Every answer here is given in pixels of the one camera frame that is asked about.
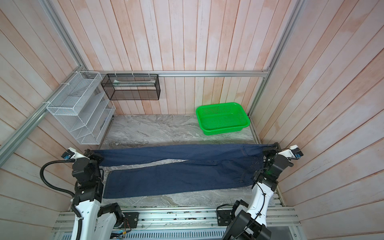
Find dark blue denim trousers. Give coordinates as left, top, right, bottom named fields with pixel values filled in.
left=96, top=144, right=266, bottom=199

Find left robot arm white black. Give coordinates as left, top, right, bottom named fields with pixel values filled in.
left=66, top=148, right=124, bottom=240

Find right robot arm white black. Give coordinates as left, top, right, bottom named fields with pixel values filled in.
left=222, top=143, right=303, bottom=240

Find white mesh tiered shelf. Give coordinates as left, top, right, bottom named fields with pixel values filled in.
left=47, top=71, right=116, bottom=145

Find green plastic basket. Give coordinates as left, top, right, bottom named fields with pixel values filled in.
left=196, top=103, right=251, bottom=136

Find green circuit board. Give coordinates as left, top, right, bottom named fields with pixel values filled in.
left=110, top=231, right=125, bottom=240

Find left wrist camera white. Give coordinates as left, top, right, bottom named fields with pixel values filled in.
left=61, top=148, right=86, bottom=160

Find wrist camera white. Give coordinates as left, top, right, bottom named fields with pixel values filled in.
left=279, top=145, right=304, bottom=160
left=61, top=148, right=86, bottom=160

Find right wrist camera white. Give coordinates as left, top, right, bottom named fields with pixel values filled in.
left=279, top=145, right=304, bottom=160

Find black mesh wall basket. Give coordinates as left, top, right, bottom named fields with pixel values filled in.
left=101, top=73, right=161, bottom=101

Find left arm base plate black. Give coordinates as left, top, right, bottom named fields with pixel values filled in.
left=119, top=212, right=139, bottom=230

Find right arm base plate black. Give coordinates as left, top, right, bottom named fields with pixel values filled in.
left=216, top=209, right=235, bottom=227

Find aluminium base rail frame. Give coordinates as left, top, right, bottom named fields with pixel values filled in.
left=49, top=206, right=307, bottom=240

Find left aluminium wall rail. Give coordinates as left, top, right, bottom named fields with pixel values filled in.
left=1, top=66, right=87, bottom=167

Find horizontal aluminium wall rail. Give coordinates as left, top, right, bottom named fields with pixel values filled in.
left=84, top=70, right=269, bottom=78

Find left aluminium corner post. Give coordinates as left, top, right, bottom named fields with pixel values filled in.
left=39, top=0, right=88, bottom=71

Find aluminium corner post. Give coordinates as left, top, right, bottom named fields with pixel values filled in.
left=39, top=0, right=88, bottom=71
left=247, top=0, right=308, bottom=116

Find right aluminium corner post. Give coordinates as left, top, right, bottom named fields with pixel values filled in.
left=247, top=0, right=308, bottom=116

